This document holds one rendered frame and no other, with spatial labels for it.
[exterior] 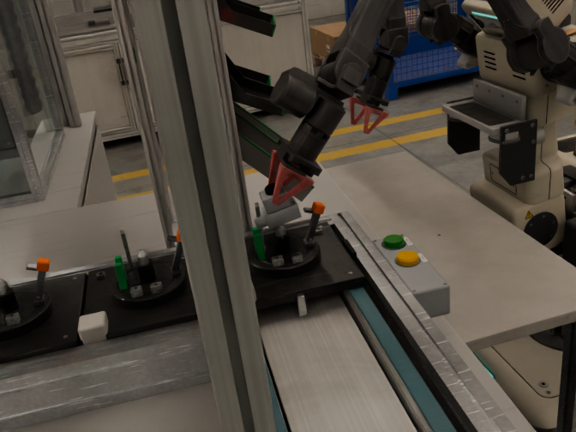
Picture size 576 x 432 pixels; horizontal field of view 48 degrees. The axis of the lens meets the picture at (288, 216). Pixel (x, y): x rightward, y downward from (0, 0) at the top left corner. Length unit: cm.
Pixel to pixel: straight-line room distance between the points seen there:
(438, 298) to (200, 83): 90
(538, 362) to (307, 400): 120
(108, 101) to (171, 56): 497
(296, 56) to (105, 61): 152
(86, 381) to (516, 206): 116
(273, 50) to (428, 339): 451
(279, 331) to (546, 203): 92
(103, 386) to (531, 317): 75
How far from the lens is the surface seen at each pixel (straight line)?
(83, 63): 520
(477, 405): 92
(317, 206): 118
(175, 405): 111
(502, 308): 126
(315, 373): 103
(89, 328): 112
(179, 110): 29
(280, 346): 109
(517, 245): 147
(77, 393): 114
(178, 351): 110
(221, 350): 34
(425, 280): 115
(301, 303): 112
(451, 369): 97
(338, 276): 115
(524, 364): 206
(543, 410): 194
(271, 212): 115
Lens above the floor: 157
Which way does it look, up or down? 26 degrees down
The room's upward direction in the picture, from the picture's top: 7 degrees counter-clockwise
